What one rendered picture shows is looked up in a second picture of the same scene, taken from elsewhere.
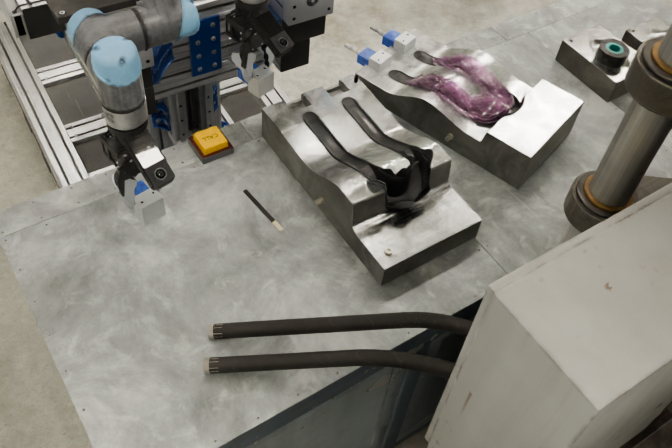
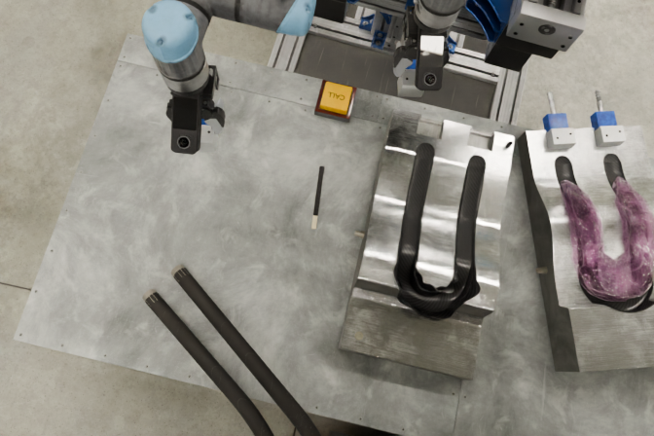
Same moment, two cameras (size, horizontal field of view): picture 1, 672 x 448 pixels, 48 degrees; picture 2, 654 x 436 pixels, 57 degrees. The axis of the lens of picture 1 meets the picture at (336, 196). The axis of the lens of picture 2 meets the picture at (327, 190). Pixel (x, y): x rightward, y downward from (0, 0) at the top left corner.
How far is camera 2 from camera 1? 80 cm
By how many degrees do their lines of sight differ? 30
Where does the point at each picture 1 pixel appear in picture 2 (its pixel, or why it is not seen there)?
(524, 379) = not seen: outside the picture
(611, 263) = not seen: outside the picture
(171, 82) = (381, 1)
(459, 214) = (458, 356)
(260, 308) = (232, 281)
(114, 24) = not seen: outside the picture
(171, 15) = (273, 9)
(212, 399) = (132, 322)
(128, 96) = (167, 69)
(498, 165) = (557, 338)
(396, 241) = (377, 332)
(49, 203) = not seen: hidden behind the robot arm
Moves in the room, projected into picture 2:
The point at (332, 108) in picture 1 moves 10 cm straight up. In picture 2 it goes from (454, 158) to (468, 140)
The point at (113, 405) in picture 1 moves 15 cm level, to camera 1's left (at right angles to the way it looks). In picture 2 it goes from (70, 265) to (31, 208)
